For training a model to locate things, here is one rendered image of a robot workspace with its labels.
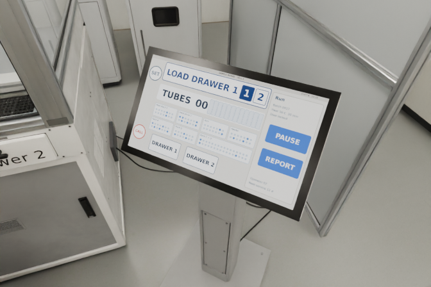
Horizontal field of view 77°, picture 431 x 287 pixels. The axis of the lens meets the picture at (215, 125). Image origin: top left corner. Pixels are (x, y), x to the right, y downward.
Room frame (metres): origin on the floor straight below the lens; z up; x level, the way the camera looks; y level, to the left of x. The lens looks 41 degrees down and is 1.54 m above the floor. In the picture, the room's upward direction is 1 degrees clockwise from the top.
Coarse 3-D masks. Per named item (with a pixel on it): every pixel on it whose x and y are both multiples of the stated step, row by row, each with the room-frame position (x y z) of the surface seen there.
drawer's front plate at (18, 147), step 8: (32, 136) 0.62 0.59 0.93; (40, 136) 0.62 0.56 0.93; (0, 144) 0.59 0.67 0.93; (8, 144) 0.59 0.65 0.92; (16, 144) 0.60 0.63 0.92; (24, 144) 0.60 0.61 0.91; (32, 144) 0.61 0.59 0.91; (40, 144) 0.62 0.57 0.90; (48, 144) 0.62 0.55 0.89; (8, 152) 0.59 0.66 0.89; (16, 152) 0.59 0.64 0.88; (24, 152) 0.60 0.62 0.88; (32, 152) 0.61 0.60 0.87; (40, 152) 0.61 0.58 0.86; (48, 152) 0.62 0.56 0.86; (8, 160) 0.58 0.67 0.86; (32, 160) 0.60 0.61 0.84; (40, 160) 0.61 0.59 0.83; (48, 160) 0.62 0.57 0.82; (0, 168) 0.57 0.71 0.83; (8, 168) 0.58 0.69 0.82
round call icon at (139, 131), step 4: (136, 124) 0.58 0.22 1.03; (140, 124) 0.57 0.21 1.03; (136, 128) 0.57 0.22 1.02; (140, 128) 0.57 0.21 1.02; (144, 128) 0.56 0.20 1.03; (132, 132) 0.57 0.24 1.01; (136, 132) 0.56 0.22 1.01; (140, 132) 0.56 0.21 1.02; (144, 132) 0.56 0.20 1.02; (132, 136) 0.56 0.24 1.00; (136, 136) 0.55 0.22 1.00; (140, 136) 0.55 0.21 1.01; (144, 136) 0.55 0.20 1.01
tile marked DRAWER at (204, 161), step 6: (186, 150) 0.50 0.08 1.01; (192, 150) 0.49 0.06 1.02; (198, 150) 0.49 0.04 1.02; (186, 156) 0.48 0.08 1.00; (192, 156) 0.48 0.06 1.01; (198, 156) 0.48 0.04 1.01; (204, 156) 0.47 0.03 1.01; (210, 156) 0.47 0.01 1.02; (216, 156) 0.47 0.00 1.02; (186, 162) 0.47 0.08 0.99; (192, 162) 0.47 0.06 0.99; (198, 162) 0.47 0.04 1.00; (204, 162) 0.46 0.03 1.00; (210, 162) 0.46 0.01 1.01; (216, 162) 0.46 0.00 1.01; (198, 168) 0.46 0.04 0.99; (204, 168) 0.45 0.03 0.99; (210, 168) 0.45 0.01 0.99
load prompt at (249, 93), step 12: (168, 72) 0.65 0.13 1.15; (180, 72) 0.64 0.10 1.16; (192, 72) 0.63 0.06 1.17; (204, 72) 0.62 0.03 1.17; (180, 84) 0.62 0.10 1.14; (192, 84) 0.61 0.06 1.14; (204, 84) 0.60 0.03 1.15; (216, 84) 0.59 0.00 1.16; (228, 84) 0.59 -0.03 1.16; (240, 84) 0.58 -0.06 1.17; (252, 84) 0.57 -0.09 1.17; (228, 96) 0.56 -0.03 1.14; (240, 96) 0.56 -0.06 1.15; (252, 96) 0.55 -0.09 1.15; (264, 96) 0.54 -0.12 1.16; (264, 108) 0.52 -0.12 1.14
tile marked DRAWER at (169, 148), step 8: (152, 136) 0.54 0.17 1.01; (160, 136) 0.54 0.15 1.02; (152, 144) 0.53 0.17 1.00; (160, 144) 0.52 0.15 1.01; (168, 144) 0.52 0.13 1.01; (176, 144) 0.51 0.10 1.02; (160, 152) 0.51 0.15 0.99; (168, 152) 0.50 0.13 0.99; (176, 152) 0.50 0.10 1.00; (176, 160) 0.48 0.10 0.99
